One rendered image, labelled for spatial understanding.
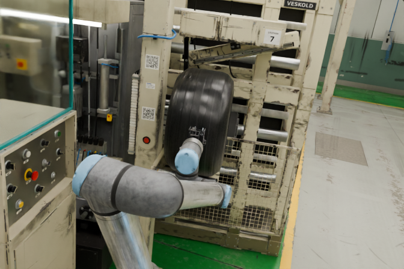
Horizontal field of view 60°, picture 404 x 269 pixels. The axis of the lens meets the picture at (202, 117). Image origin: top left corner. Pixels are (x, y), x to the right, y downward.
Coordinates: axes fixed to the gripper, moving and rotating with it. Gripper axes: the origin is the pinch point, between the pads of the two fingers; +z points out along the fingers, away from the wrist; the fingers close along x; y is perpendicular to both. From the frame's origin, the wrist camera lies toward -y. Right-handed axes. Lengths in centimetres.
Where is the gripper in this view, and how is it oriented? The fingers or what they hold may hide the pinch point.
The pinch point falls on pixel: (198, 135)
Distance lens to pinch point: 169.2
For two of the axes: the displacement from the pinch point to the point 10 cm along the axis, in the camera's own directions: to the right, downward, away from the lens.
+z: 1.4, -3.0, 9.4
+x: -9.8, -1.5, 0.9
